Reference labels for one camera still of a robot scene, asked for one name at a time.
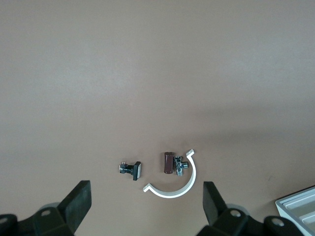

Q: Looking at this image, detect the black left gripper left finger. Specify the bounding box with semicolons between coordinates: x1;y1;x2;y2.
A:
17;180;92;236

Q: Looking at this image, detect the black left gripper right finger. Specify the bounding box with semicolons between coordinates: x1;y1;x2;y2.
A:
196;181;266;236

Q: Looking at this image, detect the white drawer cabinet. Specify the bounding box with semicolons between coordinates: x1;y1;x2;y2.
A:
275;185;315;236

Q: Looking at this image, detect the chrome valve fitting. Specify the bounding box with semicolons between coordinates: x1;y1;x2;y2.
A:
173;155;189;177

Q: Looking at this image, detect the dark red cylinder part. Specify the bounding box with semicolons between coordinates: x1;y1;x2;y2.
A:
162;151;175;176

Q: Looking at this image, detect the small black clip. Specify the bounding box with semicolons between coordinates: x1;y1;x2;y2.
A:
118;161;143;182

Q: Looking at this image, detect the white half-ring pipe clamp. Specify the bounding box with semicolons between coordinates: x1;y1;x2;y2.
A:
143;148;197;199

